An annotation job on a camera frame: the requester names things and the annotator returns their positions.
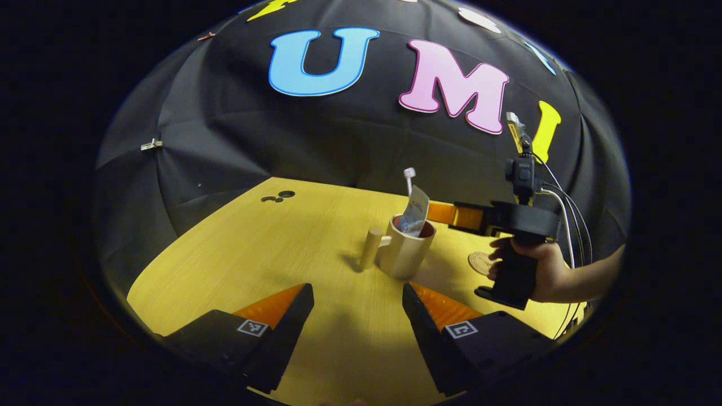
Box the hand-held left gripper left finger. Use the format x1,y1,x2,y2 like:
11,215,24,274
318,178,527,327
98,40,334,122
161,283,315,394

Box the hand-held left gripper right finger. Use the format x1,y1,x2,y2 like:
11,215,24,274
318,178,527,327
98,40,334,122
402,283,556,397

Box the white toothpaste tube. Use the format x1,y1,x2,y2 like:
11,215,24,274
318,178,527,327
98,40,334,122
397,186,430,237

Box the beige cup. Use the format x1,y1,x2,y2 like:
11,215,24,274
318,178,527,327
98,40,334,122
360,214,437,280

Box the round cork coaster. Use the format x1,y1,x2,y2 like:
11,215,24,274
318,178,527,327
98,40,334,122
468,251,497,277

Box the wooden desktop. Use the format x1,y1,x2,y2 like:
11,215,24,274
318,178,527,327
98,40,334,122
127,177,587,406

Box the black backdrop cloth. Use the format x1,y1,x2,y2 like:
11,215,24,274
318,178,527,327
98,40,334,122
93,0,632,294

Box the black and white cables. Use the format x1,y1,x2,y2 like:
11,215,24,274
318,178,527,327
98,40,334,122
533,152,593,339

